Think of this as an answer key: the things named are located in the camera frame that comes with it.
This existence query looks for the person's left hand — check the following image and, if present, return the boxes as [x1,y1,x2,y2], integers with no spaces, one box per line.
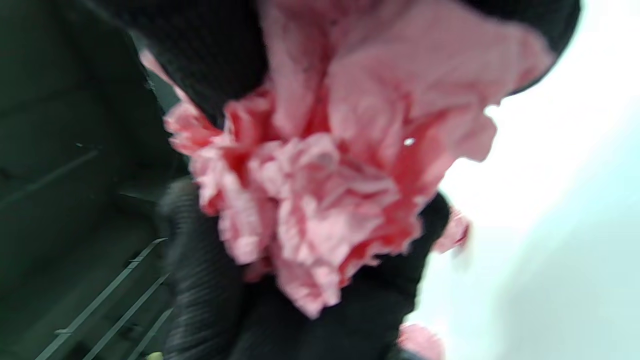
[157,177,451,360]

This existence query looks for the person's right hand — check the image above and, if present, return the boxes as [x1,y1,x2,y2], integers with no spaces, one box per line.
[95,0,583,126]

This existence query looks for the pink paper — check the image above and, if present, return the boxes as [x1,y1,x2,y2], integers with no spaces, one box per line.
[397,324,446,360]
[432,210,471,253]
[140,0,556,321]

